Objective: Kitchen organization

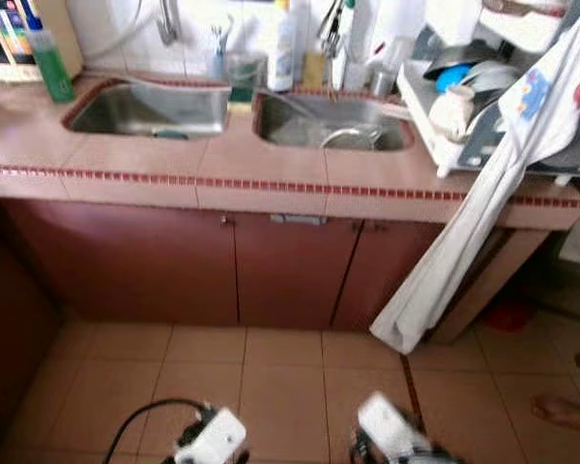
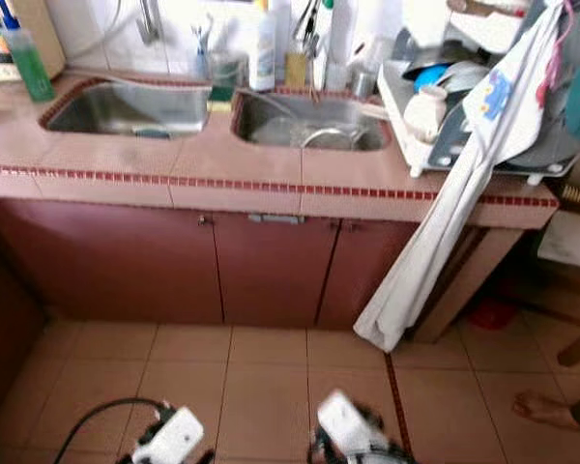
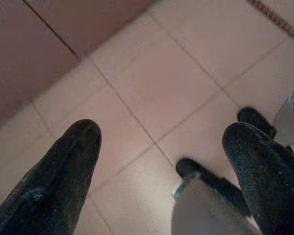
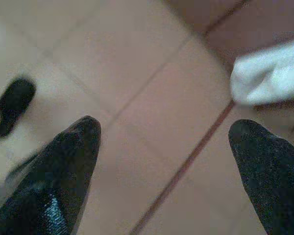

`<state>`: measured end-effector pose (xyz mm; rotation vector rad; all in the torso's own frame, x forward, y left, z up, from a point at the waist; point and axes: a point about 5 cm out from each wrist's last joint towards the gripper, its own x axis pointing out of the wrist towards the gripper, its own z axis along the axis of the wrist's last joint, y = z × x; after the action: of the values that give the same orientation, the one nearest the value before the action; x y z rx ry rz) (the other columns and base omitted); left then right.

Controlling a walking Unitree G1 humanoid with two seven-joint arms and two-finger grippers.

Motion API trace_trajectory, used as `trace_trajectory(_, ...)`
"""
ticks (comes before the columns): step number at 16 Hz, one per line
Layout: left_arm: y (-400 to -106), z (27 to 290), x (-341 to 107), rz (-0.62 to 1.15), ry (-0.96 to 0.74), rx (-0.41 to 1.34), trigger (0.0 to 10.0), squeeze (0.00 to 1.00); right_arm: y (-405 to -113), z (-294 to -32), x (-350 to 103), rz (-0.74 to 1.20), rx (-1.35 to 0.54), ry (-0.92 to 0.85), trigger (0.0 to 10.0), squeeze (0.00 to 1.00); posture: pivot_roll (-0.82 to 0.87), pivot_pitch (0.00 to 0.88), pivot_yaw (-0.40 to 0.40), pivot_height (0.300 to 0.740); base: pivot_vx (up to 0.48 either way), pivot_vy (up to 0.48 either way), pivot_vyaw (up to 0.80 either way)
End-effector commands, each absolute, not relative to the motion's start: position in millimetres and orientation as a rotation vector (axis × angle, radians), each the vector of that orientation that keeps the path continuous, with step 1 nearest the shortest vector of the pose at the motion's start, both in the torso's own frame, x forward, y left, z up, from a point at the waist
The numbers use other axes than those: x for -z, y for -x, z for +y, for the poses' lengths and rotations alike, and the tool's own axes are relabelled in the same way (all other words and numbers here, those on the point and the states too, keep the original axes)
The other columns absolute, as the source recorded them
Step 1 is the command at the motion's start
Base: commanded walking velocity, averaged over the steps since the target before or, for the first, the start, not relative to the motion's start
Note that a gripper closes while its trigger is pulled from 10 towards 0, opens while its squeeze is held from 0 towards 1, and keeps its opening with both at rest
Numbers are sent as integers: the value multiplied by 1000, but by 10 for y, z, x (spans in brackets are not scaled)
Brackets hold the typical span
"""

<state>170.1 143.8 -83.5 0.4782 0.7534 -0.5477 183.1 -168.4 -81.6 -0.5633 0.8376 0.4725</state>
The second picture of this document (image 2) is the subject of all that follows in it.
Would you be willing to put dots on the bare foot of person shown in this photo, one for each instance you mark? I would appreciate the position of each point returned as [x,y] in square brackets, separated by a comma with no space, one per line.
[546,411]

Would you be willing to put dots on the steel cup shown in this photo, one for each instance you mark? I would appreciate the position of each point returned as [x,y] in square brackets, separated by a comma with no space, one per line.
[362,82]

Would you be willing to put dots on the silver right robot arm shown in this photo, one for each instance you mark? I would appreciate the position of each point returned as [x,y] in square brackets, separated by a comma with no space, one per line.
[396,452]

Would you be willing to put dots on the yellow cleaning cloth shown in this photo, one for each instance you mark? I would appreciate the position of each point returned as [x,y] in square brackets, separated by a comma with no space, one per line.
[295,70]

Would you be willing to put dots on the white dish rack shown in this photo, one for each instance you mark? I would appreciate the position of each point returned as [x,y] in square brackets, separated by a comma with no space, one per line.
[396,111]

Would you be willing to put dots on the white printed towel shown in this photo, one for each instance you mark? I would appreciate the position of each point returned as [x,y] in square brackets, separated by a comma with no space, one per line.
[454,203]

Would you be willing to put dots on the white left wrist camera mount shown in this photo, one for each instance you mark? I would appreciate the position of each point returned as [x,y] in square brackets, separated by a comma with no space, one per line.
[172,440]

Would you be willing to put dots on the blue white toothbrush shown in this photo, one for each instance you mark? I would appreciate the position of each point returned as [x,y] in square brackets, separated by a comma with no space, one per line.
[203,34]

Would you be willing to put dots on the chrome wall faucet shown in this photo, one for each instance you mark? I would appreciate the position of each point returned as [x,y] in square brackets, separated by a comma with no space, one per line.
[148,24]

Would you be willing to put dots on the white bottle with yellow cap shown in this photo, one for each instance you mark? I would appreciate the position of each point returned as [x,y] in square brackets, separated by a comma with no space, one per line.
[264,53]

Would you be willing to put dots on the green dish soap bottle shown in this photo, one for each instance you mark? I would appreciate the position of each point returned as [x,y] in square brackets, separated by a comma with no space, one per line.
[31,72]

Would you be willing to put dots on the red floor item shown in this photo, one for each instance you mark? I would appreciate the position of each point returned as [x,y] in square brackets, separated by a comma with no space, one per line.
[493,315]

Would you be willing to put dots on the white ceramic jug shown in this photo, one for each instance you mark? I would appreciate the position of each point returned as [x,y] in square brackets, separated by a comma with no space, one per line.
[423,114]

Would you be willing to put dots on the blue plate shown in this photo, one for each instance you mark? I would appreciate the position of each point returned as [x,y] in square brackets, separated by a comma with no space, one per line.
[430,77]

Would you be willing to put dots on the black pan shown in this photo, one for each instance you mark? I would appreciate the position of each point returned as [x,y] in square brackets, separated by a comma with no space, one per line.
[435,48]

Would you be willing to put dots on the steel dish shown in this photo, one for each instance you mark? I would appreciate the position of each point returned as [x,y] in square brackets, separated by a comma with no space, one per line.
[469,77]

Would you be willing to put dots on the steel sink basin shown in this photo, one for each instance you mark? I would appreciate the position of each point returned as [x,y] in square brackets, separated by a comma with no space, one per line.
[266,126]
[126,111]

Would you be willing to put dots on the steel mesh strainer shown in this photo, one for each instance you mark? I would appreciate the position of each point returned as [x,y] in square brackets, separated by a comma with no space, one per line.
[319,133]

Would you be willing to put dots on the red brown cabinet door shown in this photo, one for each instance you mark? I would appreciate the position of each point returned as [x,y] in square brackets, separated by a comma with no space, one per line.
[367,266]
[106,261]
[275,275]

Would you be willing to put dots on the green yellow sponge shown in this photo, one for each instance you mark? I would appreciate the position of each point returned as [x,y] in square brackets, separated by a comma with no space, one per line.
[222,95]

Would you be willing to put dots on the cream water purifier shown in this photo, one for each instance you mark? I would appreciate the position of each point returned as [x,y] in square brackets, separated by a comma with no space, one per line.
[46,29]

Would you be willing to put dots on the chrome sprayer faucet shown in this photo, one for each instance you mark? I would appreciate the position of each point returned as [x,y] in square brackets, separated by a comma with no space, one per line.
[309,29]

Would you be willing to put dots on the clear plastic tub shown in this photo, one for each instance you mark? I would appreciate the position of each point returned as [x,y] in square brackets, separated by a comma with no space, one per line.
[227,72]

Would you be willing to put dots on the clear toothbrush cup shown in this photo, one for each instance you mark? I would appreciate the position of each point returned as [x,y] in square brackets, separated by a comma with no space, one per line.
[199,66]

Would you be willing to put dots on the white bottle with green cap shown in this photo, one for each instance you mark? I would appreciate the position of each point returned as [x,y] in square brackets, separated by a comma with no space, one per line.
[338,39]

